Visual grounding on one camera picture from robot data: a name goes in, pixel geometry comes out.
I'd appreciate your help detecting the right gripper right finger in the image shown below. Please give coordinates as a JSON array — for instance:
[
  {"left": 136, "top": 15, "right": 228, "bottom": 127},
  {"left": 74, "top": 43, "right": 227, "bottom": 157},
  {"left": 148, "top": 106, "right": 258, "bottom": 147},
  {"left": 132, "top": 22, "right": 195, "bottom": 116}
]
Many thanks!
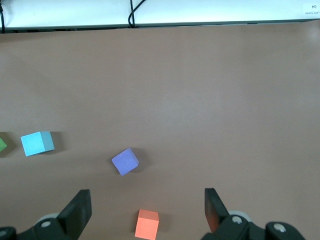
[{"left": 201, "top": 188, "right": 307, "bottom": 240}]

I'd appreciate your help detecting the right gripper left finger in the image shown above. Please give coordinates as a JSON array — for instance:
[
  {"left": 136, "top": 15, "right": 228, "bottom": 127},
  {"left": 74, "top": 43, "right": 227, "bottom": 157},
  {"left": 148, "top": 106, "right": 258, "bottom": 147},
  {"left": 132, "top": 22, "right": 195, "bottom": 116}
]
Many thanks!
[{"left": 0, "top": 189, "right": 93, "bottom": 240}]

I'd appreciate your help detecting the violet foam block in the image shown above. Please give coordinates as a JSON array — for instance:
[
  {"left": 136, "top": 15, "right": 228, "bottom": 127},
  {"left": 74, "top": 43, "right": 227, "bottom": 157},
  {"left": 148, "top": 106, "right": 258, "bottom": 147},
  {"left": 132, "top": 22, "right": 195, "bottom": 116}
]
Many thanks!
[{"left": 111, "top": 147, "right": 140, "bottom": 177}]

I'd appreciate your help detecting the light blue foam block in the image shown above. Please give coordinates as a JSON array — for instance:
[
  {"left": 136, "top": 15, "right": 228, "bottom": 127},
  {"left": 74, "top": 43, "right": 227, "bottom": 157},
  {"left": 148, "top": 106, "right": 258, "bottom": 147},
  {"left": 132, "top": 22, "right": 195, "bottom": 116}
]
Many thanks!
[{"left": 20, "top": 131, "right": 55, "bottom": 158}]

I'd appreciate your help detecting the orange foam block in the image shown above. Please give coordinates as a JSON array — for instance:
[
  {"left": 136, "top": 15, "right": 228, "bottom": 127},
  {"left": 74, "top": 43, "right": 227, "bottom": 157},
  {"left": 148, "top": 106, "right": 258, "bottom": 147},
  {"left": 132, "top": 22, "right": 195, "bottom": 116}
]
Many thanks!
[{"left": 134, "top": 209, "right": 160, "bottom": 240}]

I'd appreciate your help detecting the brown table mat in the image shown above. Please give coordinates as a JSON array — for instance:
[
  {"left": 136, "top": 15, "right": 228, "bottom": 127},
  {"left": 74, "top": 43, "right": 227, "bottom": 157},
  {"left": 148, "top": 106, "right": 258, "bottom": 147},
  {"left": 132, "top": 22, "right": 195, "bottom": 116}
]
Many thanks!
[{"left": 0, "top": 21, "right": 320, "bottom": 240}]

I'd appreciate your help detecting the white paper label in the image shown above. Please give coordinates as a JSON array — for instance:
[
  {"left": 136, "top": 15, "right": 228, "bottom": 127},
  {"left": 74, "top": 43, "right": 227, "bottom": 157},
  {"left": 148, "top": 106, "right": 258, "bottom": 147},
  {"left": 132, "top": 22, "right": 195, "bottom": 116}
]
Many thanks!
[{"left": 302, "top": 2, "right": 320, "bottom": 16}]

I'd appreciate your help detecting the black cable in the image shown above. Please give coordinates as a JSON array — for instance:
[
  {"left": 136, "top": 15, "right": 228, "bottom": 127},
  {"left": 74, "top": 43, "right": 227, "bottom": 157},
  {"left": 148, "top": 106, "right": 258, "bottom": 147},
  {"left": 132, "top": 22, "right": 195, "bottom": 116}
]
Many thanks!
[
  {"left": 127, "top": 0, "right": 147, "bottom": 28},
  {"left": 0, "top": 0, "right": 6, "bottom": 33}
]

